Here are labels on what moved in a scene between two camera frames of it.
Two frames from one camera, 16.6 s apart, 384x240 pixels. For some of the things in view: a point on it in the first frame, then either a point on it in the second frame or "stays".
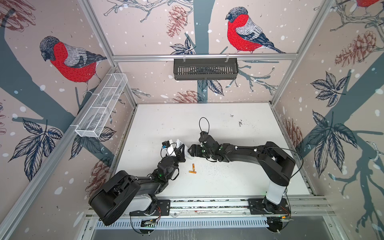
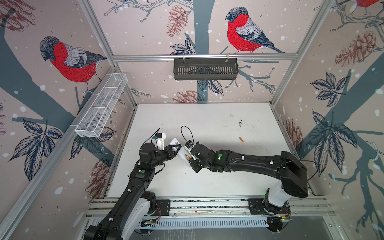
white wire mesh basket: x=101 y=104 stays
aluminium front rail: x=304 y=207 stays
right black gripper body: x=203 y=152 to x=205 y=163
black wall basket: x=205 y=68 stays
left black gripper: x=180 y=156 to x=169 y=151
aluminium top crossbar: x=205 y=57 stays
